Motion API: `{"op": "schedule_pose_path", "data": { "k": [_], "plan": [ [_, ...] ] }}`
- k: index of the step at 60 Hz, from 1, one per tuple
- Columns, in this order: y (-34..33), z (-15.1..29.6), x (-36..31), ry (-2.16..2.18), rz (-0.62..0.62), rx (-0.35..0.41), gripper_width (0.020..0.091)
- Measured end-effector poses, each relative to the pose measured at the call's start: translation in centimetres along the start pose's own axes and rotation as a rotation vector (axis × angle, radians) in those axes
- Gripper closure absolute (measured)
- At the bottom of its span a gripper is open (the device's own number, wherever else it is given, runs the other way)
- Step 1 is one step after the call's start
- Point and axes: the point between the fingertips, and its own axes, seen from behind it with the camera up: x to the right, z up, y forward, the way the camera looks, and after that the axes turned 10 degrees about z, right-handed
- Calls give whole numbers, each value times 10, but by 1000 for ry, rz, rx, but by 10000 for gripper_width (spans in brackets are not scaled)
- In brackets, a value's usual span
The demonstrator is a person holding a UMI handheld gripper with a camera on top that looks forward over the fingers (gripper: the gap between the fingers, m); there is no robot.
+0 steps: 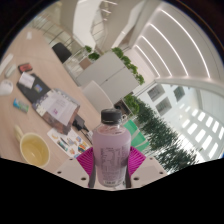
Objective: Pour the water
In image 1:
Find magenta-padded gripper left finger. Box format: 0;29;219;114
55;147;98;189

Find white computer mouse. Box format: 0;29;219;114
0;79;14;97

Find small white charger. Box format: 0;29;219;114
4;64;18;79

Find white power strip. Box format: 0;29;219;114
0;53;15;76

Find small red-black case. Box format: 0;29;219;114
17;63;34;74

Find colourful sticker sheet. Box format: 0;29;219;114
47;128;92;158

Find white cabinet topped with plants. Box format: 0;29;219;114
74;47;146;104

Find black chair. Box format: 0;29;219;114
51;42;73;64

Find pale yellow mug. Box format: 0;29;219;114
13;124;51;168

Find ceiling light strips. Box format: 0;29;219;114
133;8;212;79

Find low shelf with plants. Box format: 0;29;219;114
123;94;141;116

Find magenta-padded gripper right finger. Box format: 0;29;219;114
124;146;168;188

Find black power adapter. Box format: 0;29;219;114
72;114;90;133

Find small teal packet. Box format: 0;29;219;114
12;98;30;114

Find purple drink bottle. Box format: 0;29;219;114
91;108;132;188

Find white chair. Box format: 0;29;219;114
81;79;115;114

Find row of tall green plants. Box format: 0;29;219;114
133;98;199;174

